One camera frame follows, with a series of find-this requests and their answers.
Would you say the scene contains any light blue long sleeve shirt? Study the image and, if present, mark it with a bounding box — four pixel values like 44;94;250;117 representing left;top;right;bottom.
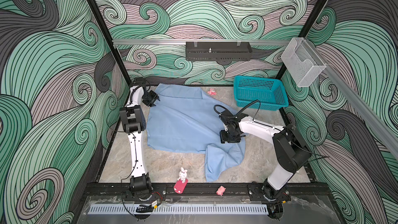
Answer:
147;84;246;182

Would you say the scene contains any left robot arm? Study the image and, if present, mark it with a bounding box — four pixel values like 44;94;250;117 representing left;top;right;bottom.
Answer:
119;77;152;200

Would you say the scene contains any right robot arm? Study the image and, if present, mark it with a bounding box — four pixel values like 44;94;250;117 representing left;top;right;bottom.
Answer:
214;100;313;202

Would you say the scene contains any small pink toy at back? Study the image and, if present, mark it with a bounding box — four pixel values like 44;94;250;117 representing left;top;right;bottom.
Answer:
207;88;217;95

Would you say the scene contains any teal plastic basket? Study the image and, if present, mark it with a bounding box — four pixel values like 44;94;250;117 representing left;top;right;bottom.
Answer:
233;76;289;111

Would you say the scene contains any small pink pig toy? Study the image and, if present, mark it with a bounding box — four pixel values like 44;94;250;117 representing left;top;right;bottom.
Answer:
216;186;226;196

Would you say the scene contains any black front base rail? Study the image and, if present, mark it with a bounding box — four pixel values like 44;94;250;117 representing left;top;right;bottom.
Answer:
84;183;331;197

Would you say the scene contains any black wall tray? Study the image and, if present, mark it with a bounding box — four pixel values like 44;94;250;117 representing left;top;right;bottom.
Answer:
186;41;253;64

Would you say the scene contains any aluminium rail back wall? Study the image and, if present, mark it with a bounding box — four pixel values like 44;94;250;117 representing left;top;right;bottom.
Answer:
113;38;290;46

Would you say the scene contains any aluminium rail wall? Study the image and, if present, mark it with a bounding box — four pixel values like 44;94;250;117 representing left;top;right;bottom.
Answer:
309;42;398;158
113;38;290;46

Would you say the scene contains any clear acrylic wall holder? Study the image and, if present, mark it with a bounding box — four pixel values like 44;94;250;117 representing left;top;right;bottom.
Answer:
281;37;326;88

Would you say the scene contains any white slotted cable duct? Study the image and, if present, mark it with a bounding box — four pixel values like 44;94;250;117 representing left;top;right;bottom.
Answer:
88;204;268;215

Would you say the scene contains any aluminium rail right wall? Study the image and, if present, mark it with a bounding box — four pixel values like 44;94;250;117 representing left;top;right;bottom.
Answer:
309;42;398;158

